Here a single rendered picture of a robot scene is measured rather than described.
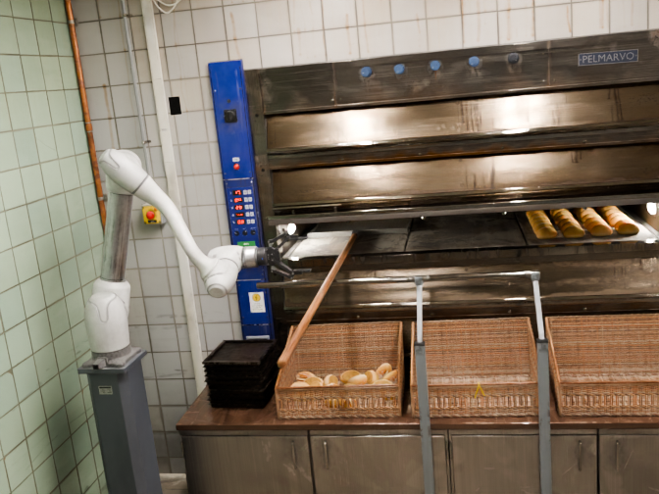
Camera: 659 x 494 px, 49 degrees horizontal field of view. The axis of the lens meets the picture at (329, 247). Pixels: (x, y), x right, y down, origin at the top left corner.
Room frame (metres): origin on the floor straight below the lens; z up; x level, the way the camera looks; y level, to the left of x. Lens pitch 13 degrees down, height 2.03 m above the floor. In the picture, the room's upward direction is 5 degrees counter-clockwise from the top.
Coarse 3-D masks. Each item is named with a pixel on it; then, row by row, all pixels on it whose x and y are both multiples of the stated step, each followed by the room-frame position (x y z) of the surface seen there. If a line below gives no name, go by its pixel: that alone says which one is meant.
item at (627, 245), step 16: (624, 240) 3.20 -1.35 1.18; (640, 240) 3.17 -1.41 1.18; (656, 240) 3.14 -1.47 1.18; (320, 256) 3.45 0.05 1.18; (336, 256) 3.42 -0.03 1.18; (352, 256) 3.39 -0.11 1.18; (368, 256) 3.37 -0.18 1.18; (384, 256) 3.35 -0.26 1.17; (400, 256) 3.34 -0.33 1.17; (416, 256) 3.32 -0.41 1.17; (432, 256) 3.31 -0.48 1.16; (448, 256) 3.29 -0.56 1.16; (464, 256) 3.28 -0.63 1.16; (480, 256) 3.27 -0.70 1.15; (496, 256) 3.25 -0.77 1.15; (512, 256) 3.24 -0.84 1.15; (528, 256) 3.22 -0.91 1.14
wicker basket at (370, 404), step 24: (288, 336) 3.31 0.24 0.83; (312, 336) 3.37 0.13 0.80; (336, 336) 3.34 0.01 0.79; (360, 336) 3.33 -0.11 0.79; (384, 336) 3.31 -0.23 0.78; (312, 360) 3.34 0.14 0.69; (336, 360) 3.32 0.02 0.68; (360, 360) 3.30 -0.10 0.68; (384, 360) 3.28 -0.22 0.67; (288, 384) 3.18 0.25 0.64; (384, 384) 2.87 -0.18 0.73; (288, 408) 2.94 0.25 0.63; (312, 408) 2.92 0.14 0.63; (336, 408) 2.90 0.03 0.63; (360, 408) 2.88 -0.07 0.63; (384, 408) 2.86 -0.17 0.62
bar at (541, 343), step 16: (480, 272) 2.91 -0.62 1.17; (496, 272) 2.89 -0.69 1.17; (512, 272) 2.88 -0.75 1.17; (528, 272) 2.87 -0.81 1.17; (416, 352) 2.73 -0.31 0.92; (544, 352) 2.63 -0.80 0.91; (416, 368) 2.73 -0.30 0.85; (544, 368) 2.64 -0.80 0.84; (544, 384) 2.64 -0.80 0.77; (544, 400) 2.64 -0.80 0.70; (544, 416) 2.64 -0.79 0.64; (544, 432) 2.64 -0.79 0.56; (544, 448) 2.64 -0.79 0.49; (544, 464) 2.64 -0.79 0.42; (432, 480) 2.72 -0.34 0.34; (544, 480) 2.64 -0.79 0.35
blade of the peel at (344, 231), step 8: (320, 224) 4.21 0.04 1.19; (328, 224) 4.19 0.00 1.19; (336, 224) 4.17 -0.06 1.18; (344, 224) 4.15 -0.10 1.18; (352, 224) 4.12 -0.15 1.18; (360, 224) 4.10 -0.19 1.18; (368, 224) 4.08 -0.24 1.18; (376, 224) 4.06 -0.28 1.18; (384, 224) 4.04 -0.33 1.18; (392, 224) 4.02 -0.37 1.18; (400, 224) 4.00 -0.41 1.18; (408, 224) 3.94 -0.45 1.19; (312, 232) 4.01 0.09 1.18; (320, 232) 3.88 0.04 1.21; (328, 232) 3.88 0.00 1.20; (336, 232) 3.87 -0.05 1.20; (344, 232) 3.86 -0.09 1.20; (360, 232) 3.84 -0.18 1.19; (368, 232) 3.83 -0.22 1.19; (376, 232) 3.83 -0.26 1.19; (384, 232) 3.82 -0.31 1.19; (392, 232) 3.81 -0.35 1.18; (400, 232) 3.80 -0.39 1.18
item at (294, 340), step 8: (352, 240) 3.62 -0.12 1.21; (344, 248) 3.44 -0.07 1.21; (344, 256) 3.32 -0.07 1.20; (336, 264) 3.16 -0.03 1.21; (336, 272) 3.07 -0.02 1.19; (328, 280) 2.91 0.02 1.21; (320, 288) 2.82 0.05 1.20; (328, 288) 2.84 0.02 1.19; (320, 296) 2.70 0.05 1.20; (312, 304) 2.60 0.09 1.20; (312, 312) 2.53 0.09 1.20; (304, 320) 2.43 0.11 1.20; (296, 328) 2.36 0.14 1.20; (304, 328) 2.37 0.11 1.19; (296, 336) 2.28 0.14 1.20; (288, 344) 2.21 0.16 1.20; (296, 344) 2.23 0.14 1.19; (288, 352) 2.15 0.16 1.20; (280, 360) 2.08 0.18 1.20; (288, 360) 2.12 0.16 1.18; (280, 368) 2.08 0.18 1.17
